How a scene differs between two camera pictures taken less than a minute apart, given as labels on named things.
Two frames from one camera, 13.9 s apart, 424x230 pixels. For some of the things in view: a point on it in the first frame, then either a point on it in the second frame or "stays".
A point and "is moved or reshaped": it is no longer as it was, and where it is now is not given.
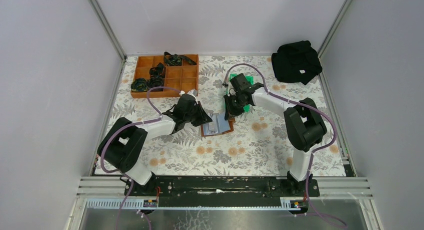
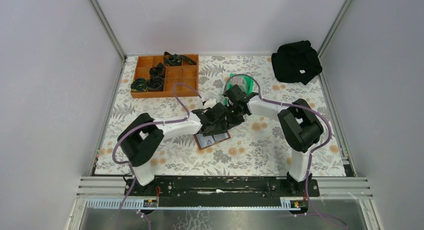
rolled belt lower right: x=156 y=81 stays
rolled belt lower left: x=139 y=84 stays
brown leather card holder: x=218 y=126 is moved or reshaped
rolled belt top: x=176 y=59 stays
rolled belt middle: x=158 y=71 stays
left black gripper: x=203 y=118 → x=221 y=128
